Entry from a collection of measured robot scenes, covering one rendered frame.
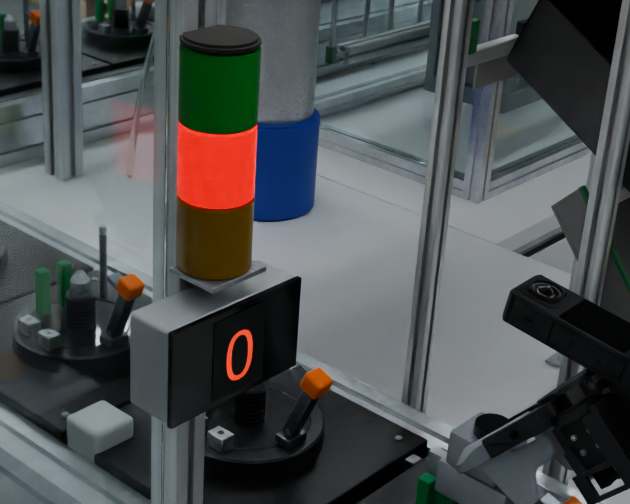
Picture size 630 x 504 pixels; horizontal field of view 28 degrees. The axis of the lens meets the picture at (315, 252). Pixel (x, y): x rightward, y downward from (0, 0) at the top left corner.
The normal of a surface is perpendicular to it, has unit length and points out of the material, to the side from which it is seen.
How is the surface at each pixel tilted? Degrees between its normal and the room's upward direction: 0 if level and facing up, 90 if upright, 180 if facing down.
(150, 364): 90
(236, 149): 90
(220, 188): 90
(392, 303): 0
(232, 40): 0
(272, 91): 90
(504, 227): 0
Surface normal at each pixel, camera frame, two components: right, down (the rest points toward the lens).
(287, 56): 0.40, 0.42
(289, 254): 0.06, -0.90
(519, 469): -0.57, 0.21
